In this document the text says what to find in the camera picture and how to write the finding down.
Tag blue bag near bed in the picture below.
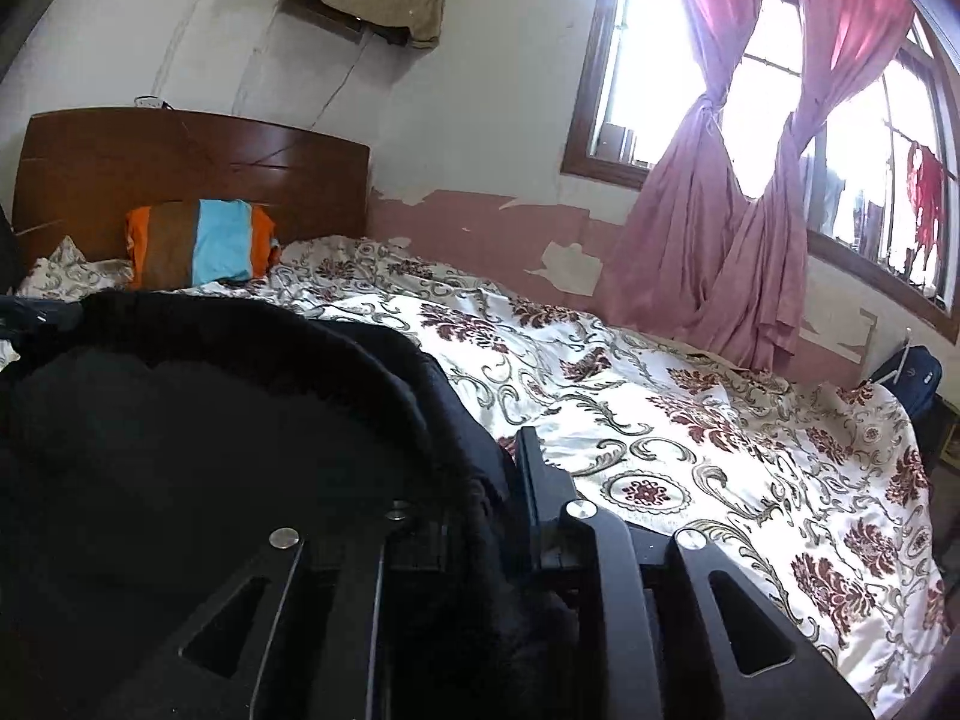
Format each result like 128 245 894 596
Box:
869 343 942 421

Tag wooden bed headboard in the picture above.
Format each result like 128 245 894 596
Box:
11 107 370 268

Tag orange blue brown striped pillow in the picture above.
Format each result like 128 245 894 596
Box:
125 199 281 291

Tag dark navy padded jacket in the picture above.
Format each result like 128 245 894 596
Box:
2 291 578 718

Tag pink curtain panel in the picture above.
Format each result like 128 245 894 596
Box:
697 0 914 371
596 0 761 366

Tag pink curtain left panel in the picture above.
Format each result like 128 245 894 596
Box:
596 0 761 366

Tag floral patterned bed quilt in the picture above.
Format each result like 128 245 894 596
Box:
0 232 955 714

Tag red clothes hanging outside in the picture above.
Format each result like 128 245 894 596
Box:
907 142 946 260

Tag pink curtain right panel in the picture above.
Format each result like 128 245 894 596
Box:
697 0 914 371

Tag wooden framed window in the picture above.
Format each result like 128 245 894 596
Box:
562 0 958 340

